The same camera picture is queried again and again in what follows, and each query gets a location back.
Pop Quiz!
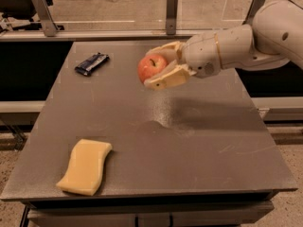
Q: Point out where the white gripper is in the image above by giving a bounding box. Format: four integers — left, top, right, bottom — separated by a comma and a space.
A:
144, 32, 222, 90

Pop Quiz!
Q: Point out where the red apple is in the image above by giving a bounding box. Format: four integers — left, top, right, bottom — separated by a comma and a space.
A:
137, 54, 168, 82

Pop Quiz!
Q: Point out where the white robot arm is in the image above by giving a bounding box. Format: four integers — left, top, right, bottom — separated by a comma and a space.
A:
143, 1, 303, 90

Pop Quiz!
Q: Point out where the dark blue rxbar wrapper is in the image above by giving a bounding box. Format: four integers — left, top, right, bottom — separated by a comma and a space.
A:
75, 52, 109, 77

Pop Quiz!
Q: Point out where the yellow sponge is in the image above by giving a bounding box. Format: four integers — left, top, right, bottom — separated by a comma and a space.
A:
56, 139, 113, 196

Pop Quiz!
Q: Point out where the dark equipment in corner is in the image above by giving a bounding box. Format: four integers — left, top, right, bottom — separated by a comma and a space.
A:
0, 0, 53, 20

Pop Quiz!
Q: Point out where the middle metal bracket post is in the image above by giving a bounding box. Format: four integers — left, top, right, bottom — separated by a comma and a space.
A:
166, 0, 178, 35

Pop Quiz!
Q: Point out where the metal bracket post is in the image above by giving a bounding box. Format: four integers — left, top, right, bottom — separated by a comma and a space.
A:
243, 0, 266, 25
166, 0, 178, 35
31, 0, 58, 37

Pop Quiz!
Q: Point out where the right metal bracket post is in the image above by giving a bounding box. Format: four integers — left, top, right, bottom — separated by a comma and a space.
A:
243, 0, 266, 25

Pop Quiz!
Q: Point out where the horizontal metal rail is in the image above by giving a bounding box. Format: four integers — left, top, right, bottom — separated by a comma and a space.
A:
0, 29, 205, 42

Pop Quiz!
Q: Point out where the left metal bracket post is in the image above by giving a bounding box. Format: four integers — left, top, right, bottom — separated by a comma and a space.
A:
31, 0, 58, 37

